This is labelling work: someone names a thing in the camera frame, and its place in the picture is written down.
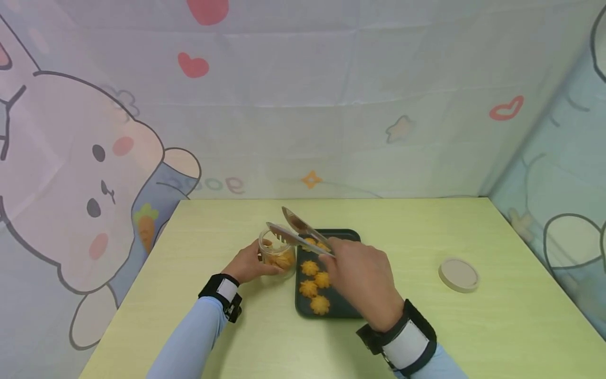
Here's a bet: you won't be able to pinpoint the person's left hand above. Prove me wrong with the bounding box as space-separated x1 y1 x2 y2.
221 238 287 285

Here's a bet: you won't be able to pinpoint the person's right hand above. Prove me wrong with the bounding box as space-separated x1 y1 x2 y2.
318 236 407 333

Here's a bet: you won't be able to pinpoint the clear glass jar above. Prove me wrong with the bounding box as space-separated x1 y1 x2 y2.
258 227 298 281

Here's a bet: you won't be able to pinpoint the metal serving tongs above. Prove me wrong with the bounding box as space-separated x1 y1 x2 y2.
265 206 337 258

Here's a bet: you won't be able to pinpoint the person's right forearm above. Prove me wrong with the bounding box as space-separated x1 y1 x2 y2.
397 342 470 379

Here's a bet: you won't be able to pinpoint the heap of yellow cookies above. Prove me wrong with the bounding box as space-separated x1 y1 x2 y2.
269 246 296 272

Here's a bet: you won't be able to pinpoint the group of yellow flower cookies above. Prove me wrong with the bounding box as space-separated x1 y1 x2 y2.
299 237 332 316

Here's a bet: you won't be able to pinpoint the black rectangular tray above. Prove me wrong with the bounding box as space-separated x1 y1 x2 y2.
294 228 366 320

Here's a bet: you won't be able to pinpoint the black wrist band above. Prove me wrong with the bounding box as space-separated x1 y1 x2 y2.
355 298 438 378
198 273 244 324

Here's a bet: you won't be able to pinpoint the round beige jar lid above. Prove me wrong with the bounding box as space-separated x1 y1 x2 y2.
438 257 481 294

